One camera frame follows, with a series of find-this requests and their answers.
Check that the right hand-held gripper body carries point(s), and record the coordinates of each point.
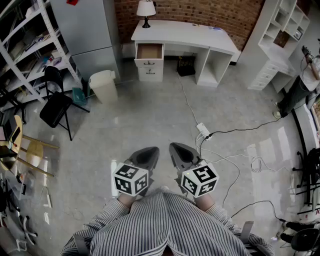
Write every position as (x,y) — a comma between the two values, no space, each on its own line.
(200,180)

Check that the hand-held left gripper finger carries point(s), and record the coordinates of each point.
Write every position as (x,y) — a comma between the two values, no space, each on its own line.
(153,161)
(140,156)

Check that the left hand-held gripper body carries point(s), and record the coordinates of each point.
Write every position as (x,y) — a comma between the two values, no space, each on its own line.
(130,178)

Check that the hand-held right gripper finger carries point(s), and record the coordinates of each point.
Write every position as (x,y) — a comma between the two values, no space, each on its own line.
(176,160)
(191,156)

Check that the white drawer with wooden inside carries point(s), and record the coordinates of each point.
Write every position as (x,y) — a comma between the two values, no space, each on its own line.
(149,51)

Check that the person's left forearm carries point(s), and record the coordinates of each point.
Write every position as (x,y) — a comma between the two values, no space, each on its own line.
(125,200)

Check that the person's right forearm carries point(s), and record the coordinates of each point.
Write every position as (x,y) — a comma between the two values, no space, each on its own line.
(205,202)

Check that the white closed drawer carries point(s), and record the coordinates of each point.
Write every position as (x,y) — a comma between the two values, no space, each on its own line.
(142,75)

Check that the white desk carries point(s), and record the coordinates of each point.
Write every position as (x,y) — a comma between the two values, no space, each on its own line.
(180,32)

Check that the white power strip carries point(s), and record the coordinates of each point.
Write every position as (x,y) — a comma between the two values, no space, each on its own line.
(203,128)

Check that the person's striped shirt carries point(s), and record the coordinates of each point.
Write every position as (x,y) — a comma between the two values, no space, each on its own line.
(160,225)

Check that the cream lidded trash bin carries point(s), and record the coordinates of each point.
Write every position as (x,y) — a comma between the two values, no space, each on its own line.
(103,87)

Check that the green box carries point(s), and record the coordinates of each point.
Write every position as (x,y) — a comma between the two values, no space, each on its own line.
(79,96)

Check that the black folding chair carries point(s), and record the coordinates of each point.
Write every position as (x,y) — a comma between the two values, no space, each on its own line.
(55,108)

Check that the wooden stool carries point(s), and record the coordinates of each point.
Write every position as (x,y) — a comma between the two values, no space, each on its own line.
(35,152)

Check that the black tripod stand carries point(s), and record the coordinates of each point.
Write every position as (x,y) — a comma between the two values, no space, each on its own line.
(310,170)

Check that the black office chair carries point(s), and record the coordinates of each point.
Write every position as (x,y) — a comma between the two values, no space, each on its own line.
(305,237)

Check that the blue flat packet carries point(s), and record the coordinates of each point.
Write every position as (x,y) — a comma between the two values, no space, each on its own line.
(216,28)

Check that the small dark round item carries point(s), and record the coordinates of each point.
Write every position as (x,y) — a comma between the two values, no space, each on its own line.
(194,25)

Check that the grey refrigerator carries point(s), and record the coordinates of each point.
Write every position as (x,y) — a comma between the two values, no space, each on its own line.
(85,30)

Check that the white bookcase cabinet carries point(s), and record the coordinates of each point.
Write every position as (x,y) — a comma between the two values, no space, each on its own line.
(270,37)

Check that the white shade table lamp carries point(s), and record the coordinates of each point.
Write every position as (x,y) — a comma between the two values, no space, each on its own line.
(146,8)

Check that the red paper note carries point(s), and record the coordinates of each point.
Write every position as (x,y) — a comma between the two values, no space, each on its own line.
(72,2)

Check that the white metal shelf rack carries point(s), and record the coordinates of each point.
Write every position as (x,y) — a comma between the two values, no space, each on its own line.
(15,32)

